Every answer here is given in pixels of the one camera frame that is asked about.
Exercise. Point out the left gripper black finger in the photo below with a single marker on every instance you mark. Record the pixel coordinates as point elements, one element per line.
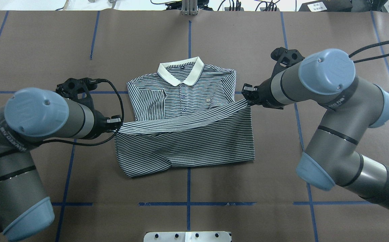
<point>113,123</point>

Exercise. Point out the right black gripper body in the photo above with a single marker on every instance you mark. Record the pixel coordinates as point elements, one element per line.
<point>265,92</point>

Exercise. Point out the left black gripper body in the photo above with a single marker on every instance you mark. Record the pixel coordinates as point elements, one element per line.
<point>98,123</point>

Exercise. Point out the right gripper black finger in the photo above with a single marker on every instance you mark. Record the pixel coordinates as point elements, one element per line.
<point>250,93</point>

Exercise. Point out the navy white striped polo shirt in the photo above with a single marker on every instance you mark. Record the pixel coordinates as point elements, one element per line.
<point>185,115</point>

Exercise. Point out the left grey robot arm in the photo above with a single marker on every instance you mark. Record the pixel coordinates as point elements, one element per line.
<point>30,118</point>

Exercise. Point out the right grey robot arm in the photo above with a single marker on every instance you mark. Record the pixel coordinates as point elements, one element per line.
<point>352,105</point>

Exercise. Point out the aluminium frame post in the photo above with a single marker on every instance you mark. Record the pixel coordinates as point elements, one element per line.
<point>189,7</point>

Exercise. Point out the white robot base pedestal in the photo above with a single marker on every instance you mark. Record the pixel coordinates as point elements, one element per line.
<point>188,236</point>

